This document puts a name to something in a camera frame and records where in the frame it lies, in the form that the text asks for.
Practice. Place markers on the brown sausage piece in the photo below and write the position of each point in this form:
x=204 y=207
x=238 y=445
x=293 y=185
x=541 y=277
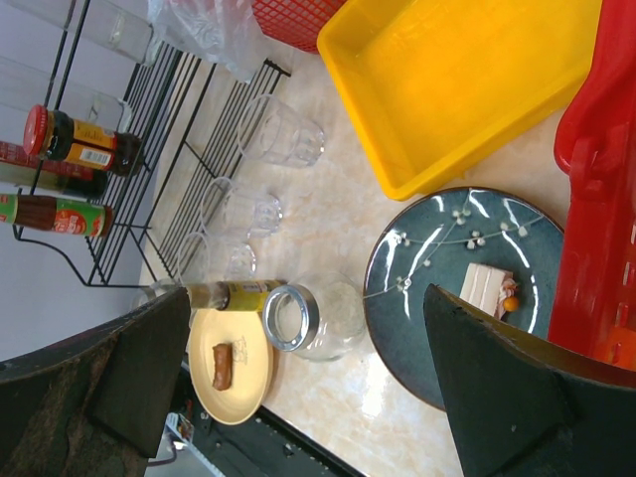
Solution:
x=223 y=361

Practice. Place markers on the red lid chili jar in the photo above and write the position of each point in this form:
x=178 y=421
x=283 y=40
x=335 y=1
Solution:
x=54 y=135

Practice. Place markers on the yellow plastic tray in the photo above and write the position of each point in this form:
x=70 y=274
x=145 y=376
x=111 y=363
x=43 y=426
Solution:
x=433 y=87

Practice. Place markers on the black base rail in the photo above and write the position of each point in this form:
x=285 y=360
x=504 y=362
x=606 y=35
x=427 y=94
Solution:
x=264 y=445

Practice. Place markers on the dark sauce bottle black cap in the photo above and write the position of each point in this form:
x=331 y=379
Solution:
x=22 y=170

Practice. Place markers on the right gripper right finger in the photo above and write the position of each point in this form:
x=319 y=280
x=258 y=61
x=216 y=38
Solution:
x=519 y=405

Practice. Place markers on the glass jar metal rim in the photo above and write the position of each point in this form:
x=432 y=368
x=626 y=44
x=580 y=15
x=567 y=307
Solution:
x=317 y=317

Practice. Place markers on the red bin with plastic bag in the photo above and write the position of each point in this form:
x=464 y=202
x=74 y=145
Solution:
x=235 y=34

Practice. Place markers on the black wire rack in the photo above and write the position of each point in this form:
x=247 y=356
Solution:
x=187 y=117

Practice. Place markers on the clear glass cup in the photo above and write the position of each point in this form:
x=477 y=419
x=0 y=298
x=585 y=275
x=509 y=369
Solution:
x=238 y=211
x=273 y=132
x=202 y=258

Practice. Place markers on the glass oil bottle gold spout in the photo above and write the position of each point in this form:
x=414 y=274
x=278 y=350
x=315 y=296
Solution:
x=23 y=86

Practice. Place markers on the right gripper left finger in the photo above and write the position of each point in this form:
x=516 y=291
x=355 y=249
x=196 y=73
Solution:
x=95 y=403

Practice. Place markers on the beige plate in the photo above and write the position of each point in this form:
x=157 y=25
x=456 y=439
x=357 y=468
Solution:
x=252 y=367

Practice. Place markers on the red plastic basket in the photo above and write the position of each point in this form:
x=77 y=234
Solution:
x=594 y=307

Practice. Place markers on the white cake piece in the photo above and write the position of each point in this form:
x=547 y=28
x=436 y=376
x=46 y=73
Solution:
x=490 y=289

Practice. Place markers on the sauce bottle yellow cap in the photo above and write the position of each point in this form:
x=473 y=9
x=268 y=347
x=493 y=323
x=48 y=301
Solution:
x=56 y=214

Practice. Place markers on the dark teal plate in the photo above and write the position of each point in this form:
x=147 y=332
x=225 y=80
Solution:
x=433 y=241

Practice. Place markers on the small yellow label bottle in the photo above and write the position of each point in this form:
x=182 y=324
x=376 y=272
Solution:
x=234 y=296

